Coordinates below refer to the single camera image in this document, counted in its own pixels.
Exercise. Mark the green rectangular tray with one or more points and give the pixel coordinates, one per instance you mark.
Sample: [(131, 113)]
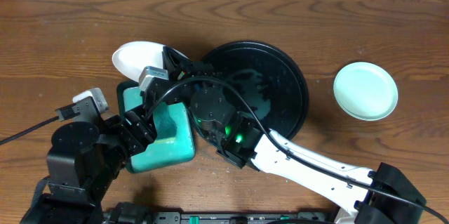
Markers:
[(162, 153)]

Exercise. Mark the mint plate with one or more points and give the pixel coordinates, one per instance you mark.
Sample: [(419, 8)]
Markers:
[(365, 91)]

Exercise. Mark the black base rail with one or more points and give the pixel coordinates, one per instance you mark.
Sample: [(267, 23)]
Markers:
[(217, 217)]

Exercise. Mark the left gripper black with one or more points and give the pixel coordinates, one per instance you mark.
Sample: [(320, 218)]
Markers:
[(141, 126)]

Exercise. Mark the white plate with green smear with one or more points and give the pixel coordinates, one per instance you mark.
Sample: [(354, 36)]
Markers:
[(130, 59)]

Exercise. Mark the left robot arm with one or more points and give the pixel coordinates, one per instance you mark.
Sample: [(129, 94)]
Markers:
[(87, 154)]

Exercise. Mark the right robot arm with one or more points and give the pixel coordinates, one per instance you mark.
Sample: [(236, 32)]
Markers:
[(363, 195)]

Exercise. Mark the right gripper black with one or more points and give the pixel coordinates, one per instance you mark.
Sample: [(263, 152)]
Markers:
[(184, 68)]

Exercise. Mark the dark green scrub sponge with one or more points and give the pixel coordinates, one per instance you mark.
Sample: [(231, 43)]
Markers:
[(165, 126)]

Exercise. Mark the black round tray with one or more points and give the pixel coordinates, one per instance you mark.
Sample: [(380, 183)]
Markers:
[(267, 79)]

